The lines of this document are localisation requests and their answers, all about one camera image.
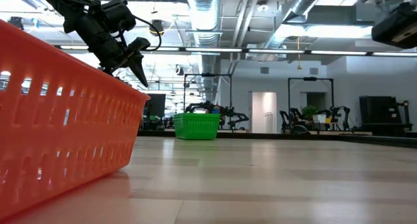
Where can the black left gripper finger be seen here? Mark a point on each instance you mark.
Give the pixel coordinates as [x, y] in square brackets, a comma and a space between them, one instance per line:
[143, 72]
[134, 67]

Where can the black background robot arm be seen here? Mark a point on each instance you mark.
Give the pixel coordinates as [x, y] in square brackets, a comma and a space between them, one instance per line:
[339, 111]
[198, 106]
[286, 118]
[234, 115]

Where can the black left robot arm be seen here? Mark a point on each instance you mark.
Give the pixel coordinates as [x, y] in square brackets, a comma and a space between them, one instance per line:
[65, 2]

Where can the long ceiling light strip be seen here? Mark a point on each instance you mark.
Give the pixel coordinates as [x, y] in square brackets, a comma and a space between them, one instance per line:
[391, 54]
[277, 51]
[73, 47]
[339, 52]
[169, 49]
[213, 49]

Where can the black computer monitor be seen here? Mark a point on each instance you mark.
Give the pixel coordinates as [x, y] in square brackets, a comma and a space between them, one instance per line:
[156, 105]

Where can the round black hanging fixture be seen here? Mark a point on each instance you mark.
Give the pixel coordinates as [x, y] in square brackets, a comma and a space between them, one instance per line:
[178, 70]

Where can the large bright ceiling light panel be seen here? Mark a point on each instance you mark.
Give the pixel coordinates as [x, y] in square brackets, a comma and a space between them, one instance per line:
[325, 31]

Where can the black equipment case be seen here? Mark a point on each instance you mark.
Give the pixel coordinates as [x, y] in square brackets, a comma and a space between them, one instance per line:
[378, 108]

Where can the orange plastic slotted basket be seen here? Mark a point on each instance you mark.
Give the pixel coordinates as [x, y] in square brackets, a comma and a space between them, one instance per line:
[81, 136]

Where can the black ceiling device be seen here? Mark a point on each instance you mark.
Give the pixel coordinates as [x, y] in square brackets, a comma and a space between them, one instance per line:
[15, 22]

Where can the small green background plant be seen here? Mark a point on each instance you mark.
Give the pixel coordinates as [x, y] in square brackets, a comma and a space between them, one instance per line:
[309, 111]

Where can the white door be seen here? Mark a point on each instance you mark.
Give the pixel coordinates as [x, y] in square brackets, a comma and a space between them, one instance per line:
[264, 106]

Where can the round ceiling smoke detector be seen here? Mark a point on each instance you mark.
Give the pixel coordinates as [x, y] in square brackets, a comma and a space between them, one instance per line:
[262, 8]

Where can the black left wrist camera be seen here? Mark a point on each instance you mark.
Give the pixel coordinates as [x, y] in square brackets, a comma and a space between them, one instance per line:
[117, 16]

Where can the black hanging ceiling camera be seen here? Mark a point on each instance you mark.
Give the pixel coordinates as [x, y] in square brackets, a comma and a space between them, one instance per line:
[157, 26]

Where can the black gantry frame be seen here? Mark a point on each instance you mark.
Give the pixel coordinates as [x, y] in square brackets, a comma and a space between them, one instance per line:
[208, 75]
[309, 78]

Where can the ribbed silver ceiling duct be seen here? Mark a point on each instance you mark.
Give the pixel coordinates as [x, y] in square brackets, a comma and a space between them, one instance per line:
[203, 15]

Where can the square wall vent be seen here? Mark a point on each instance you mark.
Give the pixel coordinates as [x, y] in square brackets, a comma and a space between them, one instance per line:
[264, 70]
[313, 71]

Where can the slanted silver ceiling duct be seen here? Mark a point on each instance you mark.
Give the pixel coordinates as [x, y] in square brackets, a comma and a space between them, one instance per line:
[303, 2]

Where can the black table edge rail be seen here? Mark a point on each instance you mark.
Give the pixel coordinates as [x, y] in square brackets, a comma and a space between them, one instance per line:
[293, 136]

